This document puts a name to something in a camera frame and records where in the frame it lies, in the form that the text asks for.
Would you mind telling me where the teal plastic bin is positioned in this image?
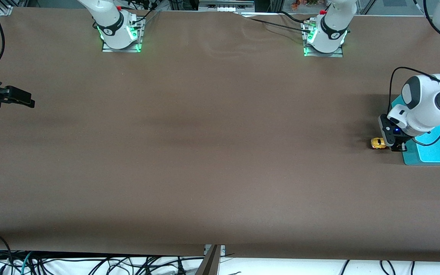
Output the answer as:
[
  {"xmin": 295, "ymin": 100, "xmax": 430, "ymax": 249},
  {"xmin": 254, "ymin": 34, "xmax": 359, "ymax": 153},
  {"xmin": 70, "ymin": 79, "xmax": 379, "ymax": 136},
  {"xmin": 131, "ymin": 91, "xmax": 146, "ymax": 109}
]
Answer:
[{"xmin": 390, "ymin": 95, "xmax": 440, "ymax": 166}]

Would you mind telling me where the orange background object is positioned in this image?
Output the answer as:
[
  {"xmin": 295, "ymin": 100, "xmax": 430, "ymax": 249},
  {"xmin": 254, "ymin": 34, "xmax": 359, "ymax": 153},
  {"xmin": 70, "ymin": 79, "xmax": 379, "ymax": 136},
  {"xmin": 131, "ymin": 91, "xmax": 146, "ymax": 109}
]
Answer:
[{"xmin": 291, "ymin": 0, "xmax": 329, "ymax": 10}]

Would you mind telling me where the white power strip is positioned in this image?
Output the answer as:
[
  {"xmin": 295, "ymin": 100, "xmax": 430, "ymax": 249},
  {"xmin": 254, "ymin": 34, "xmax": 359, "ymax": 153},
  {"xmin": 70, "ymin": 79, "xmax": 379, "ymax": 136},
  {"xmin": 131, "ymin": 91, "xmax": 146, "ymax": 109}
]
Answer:
[{"xmin": 199, "ymin": 1, "xmax": 255, "ymax": 12}]

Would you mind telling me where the grey support beam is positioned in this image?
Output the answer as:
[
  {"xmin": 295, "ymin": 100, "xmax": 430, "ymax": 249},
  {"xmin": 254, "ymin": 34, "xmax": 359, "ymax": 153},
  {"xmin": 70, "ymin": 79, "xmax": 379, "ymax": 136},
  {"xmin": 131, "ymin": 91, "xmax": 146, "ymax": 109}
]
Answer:
[{"xmin": 195, "ymin": 244, "xmax": 221, "ymax": 275}]

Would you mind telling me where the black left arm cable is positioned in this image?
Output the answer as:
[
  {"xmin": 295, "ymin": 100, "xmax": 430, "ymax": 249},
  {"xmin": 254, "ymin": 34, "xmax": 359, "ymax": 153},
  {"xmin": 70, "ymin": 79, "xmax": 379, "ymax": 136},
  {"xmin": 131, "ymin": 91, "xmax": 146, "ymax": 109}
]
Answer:
[{"xmin": 388, "ymin": 0, "xmax": 440, "ymax": 147}]

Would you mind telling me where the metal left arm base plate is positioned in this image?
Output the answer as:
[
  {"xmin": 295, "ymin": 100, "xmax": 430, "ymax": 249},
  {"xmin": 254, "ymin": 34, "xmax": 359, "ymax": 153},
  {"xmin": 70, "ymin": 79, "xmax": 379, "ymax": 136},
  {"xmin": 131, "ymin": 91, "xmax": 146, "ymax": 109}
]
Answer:
[{"xmin": 303, "ymin": 21, "xmax": 345, "ymax": 58}]

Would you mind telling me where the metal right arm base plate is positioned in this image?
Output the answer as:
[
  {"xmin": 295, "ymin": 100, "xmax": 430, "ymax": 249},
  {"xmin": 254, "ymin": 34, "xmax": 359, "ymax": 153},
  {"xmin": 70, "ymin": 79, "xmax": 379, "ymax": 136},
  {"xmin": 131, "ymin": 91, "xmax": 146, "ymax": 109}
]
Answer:
[{"xmin": 102, "ymin": 17, "xmax": 143, "ymax": 53}]

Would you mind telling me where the long black base cable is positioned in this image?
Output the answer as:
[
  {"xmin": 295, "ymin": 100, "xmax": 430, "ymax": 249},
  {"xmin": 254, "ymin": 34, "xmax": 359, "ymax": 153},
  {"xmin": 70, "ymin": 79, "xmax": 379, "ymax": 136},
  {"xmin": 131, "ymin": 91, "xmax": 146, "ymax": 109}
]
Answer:
[{"xmin": 237, "ymin": 13, "xmax": 314, "ymax": 35}]

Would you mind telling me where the teal floor cable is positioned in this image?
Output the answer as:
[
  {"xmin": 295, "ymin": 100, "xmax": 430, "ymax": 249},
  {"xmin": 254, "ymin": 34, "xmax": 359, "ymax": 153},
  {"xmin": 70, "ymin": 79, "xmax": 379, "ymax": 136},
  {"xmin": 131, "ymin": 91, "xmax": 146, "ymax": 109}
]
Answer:
[{"xmin": 20, "ymin": 251, "xmax": 34, "ymax": 275}]

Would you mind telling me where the small metal table bracket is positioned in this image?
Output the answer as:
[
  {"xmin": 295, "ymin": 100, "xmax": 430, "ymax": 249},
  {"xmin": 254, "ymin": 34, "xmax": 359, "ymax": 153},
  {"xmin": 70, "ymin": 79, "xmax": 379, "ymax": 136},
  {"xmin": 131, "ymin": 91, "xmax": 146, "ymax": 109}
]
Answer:
[{"xmin": 204, "ymin": 244, "xmax": 226, "ymax": 256}]

